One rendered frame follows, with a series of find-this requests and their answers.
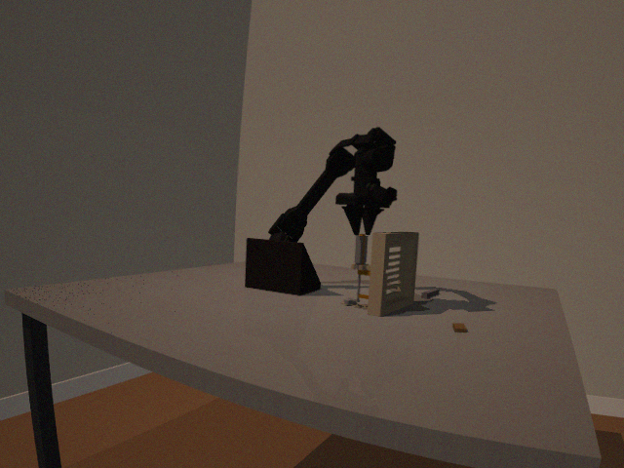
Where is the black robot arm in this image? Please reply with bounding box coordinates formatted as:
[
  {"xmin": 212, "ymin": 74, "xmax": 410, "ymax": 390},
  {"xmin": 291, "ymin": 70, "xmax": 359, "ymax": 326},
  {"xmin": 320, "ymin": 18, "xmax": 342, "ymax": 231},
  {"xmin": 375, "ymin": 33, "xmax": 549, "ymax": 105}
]
[{"xmin": 268, "ymin": 127, "xmax": 397, "ymax": 242}]

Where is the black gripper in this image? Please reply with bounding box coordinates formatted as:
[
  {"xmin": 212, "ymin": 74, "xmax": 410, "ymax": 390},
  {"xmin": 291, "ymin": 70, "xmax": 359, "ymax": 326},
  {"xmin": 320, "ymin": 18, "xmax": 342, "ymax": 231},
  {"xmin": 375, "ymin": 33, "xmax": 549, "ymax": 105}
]
[{"xmin": 335, "ymin": 173, "xmax": 390, "ymax": 236}]

